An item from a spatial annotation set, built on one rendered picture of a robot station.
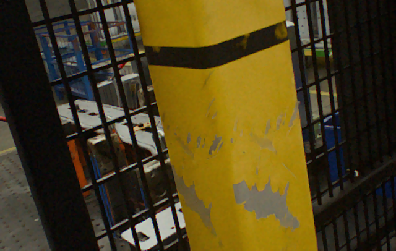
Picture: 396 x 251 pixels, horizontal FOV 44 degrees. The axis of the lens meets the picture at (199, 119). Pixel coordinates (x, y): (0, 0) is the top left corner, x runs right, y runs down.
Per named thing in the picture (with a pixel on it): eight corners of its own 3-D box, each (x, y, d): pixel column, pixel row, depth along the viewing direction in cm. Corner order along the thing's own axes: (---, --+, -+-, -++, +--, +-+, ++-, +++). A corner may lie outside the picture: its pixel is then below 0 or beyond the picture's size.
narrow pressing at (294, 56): (284, 185, 108) (260, 35, 98) (317, 165, 115) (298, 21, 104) (286, 186, 108) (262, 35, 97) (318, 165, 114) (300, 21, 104)
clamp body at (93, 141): (105, 234, 164) (77, 140, 154) (135, 218, 171) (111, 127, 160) (118, 243, 157) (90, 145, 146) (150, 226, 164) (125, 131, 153)
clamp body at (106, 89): (106, 157, 234) (86, 86, 223) (125, 149, 240) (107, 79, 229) (115, 161, 227) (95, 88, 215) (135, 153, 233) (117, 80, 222)
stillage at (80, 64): (59, 99, 700) (39, 34, 671) (108, 83, 741) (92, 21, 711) (92, 110, 603) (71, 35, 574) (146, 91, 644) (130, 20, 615)
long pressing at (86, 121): (37, 115, 218) (36, 112, 218) (82, 99, 230) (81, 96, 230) (250, 193, 110) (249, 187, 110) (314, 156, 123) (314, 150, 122)
